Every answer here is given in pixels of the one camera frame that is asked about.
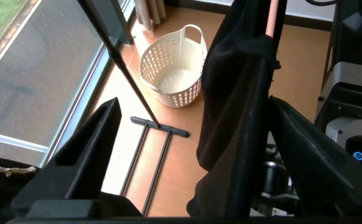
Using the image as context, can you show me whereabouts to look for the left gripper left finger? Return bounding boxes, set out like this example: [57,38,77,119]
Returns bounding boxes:
[11,97,123,218]

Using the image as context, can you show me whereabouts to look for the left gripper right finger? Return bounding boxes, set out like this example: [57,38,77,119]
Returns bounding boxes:
[269,95,362,217]

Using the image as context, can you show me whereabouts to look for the black mesh garment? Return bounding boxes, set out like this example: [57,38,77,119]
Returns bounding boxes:
[186,0,289,218]

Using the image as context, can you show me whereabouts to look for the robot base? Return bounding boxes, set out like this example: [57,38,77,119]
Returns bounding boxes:
[251,0,362,217]

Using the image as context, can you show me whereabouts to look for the black clothes rack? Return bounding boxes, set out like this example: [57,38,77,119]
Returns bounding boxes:
[77,0,190,217]

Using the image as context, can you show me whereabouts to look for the white laundry basket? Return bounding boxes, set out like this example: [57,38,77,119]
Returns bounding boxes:
[139,24,208,109]

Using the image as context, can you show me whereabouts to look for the beige curtain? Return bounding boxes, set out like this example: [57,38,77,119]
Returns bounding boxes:
[133,0,167,31]

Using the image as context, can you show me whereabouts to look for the black cable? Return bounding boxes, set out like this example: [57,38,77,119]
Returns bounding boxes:
[305,0,338,7]

